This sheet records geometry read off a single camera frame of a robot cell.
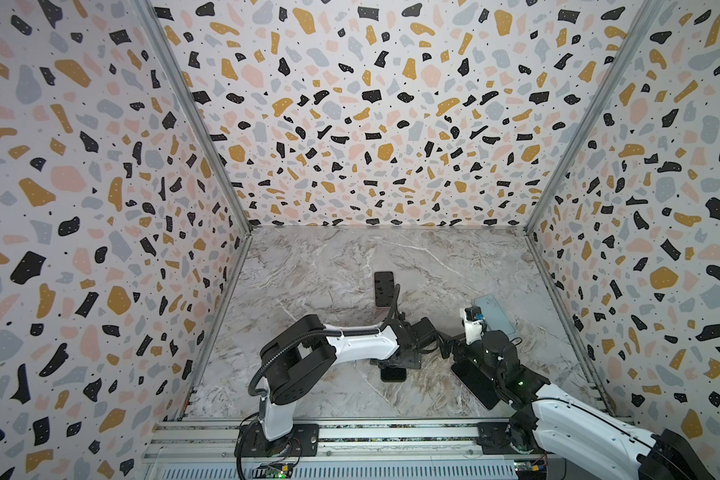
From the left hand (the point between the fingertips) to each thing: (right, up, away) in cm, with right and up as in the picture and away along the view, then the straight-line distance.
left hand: (404, 356), depth 86 cm
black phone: (-6, +19, +11) cm, 22 cm away
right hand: (+11, +11, -4) cm, 16 cm away
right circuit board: (+29, -22, -15) cm, 39 cm away
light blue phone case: (+30, +10, +12) cm, 34 cm away
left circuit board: (-32, -21, -16) cm, 41 cm away
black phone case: (-3, -5, 0) cm, 6 cm away
